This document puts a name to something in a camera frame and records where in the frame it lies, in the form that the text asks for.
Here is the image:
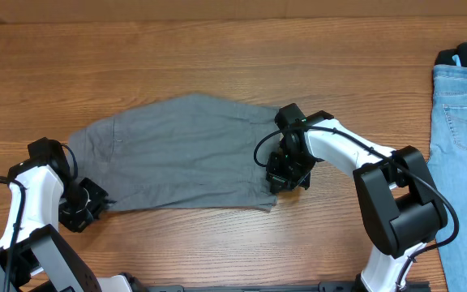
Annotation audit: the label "light blue denim jeans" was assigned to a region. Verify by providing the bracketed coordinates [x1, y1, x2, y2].
[427, 65, 467, 291]

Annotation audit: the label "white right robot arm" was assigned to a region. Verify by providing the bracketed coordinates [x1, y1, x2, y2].
[264, 104, 448, 291]

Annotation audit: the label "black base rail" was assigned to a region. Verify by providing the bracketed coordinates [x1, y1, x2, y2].
[71, 279, 433, 292]

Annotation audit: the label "grey cargo shorts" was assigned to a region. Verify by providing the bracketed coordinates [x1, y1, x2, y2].
[68, 94, 278, 212]

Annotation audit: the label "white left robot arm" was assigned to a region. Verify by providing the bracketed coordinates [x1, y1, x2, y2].
[0, 137, 145, 292]

